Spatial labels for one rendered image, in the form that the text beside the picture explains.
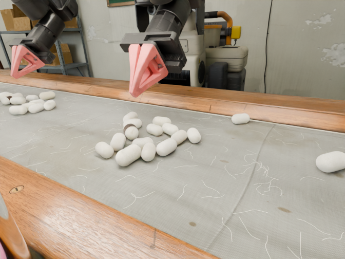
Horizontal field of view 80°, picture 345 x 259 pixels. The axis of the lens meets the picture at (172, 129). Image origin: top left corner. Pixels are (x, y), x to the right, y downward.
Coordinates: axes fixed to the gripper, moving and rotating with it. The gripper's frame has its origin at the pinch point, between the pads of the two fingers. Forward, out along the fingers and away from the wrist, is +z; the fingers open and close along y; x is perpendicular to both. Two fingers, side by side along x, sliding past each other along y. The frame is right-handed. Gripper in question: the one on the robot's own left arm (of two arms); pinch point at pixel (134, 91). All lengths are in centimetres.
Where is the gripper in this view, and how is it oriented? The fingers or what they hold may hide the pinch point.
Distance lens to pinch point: 34.1
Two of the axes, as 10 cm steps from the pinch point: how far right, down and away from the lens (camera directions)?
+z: -3.5, 8.8, -3.2
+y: 8.7, 1.8, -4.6
